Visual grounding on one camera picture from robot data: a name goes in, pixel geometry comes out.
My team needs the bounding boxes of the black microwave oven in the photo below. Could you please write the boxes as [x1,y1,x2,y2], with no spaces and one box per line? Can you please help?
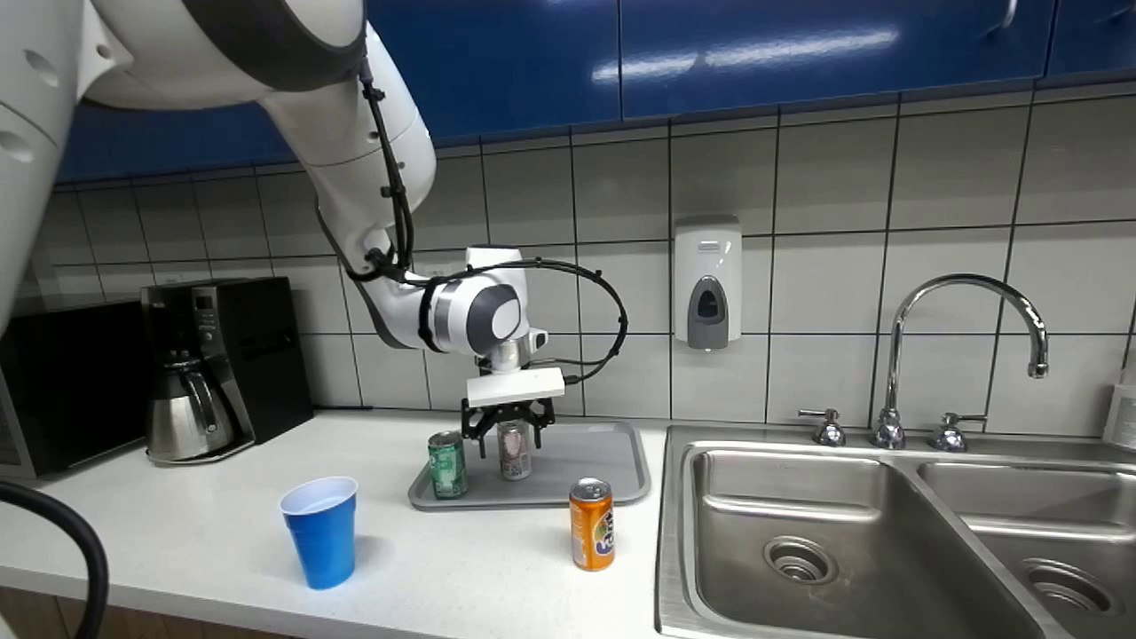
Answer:
[0,299,157,489]

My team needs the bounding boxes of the silver soda can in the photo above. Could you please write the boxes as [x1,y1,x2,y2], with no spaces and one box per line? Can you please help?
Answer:
[493,422,538,488]

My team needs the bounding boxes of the stainless steel double sink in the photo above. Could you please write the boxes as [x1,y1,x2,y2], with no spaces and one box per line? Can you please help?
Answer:
[653,422,1136,639]

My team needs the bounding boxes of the blue plastic cup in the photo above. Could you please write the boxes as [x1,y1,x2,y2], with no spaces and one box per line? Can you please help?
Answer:
[278,471,362,592]

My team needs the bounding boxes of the grey plastic tray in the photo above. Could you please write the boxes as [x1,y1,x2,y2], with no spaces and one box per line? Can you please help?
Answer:
[404,418,653,516]

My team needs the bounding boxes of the black steel coffee maker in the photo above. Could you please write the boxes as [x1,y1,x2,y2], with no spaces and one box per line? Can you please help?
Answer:
[138,274,314,470]

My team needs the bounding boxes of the chrome gooseneck faucet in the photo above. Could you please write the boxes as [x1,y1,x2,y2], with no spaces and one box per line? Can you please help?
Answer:
[872,271,1055,450]

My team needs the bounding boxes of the green soda can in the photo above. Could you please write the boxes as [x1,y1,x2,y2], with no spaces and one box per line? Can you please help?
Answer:
[424,430,470,503]

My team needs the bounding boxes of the thick black hose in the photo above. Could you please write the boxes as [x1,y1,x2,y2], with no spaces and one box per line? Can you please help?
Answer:
[0,476,112,639]

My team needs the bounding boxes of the white wall soap dispenser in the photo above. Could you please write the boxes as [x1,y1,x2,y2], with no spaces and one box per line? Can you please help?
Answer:
[672,225,746,352]

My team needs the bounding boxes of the orange soda can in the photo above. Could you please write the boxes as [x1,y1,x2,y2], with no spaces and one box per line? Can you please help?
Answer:
[565,476,617,574]

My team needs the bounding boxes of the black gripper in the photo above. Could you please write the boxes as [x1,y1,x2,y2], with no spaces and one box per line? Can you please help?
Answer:
[462,399,559,463]

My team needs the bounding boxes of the stainless steel coffee carafe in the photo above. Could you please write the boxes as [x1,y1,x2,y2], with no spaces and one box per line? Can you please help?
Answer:
[146,355,244,465]

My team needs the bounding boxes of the wooden base cabinets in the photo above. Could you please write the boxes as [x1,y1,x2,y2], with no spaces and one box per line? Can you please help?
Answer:
[0,583,298,639]

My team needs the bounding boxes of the chrome faucet handle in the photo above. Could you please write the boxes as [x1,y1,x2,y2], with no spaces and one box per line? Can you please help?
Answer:
[795,404,848,450]
[931,409,988,454]

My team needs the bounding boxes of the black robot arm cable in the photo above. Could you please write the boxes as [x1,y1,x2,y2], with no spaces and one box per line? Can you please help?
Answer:
[350,68,633,390]

